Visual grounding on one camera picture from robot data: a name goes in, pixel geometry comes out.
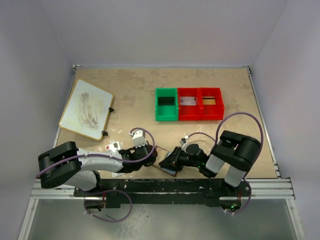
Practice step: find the red bin right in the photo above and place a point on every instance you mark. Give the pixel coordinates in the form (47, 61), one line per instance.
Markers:
(212, 112)

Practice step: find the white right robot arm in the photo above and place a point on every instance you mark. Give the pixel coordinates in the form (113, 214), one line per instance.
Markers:
(238, 150)

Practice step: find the white board yellow rim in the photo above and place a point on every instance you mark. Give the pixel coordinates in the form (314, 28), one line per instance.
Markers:
(87, 109)

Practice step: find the gold VIP credit card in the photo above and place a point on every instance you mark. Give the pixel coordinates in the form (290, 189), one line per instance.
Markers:
(161, 154)

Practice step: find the brown leather card holder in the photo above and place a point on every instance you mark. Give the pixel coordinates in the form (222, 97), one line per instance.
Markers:
(161, 163)

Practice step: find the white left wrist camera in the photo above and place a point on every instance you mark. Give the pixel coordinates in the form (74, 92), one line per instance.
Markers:
(138, 138)

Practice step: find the clear plastic packet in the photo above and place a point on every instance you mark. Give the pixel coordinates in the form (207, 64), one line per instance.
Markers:
(113, 147)

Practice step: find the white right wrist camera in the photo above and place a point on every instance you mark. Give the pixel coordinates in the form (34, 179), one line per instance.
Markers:
(184, 142)

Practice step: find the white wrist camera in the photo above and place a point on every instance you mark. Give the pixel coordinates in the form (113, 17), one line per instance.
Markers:
(138, 138)
(184, 142)

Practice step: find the black card in bin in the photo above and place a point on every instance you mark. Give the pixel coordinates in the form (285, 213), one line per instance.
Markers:
(166, 101)

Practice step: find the metal corner bracket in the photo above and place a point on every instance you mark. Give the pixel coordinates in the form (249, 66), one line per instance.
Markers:
(75, 67)

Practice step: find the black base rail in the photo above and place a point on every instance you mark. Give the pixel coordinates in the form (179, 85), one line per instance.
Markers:
(211, 192)

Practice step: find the green plastic bin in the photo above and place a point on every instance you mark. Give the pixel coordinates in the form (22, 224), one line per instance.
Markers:
(166, 113)

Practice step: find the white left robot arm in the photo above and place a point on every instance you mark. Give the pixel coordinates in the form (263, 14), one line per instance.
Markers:
(70, 165)

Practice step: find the white magnetic stripe card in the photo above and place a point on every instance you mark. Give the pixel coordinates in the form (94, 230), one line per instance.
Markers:
(188, 101)

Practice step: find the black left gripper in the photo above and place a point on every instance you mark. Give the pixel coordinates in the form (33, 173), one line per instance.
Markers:
(137, 149)

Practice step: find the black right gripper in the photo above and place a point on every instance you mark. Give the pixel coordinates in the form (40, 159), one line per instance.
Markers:
(171, 161)

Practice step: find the gold card in bin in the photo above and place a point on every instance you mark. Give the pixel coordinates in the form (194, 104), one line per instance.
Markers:
(208, 101)

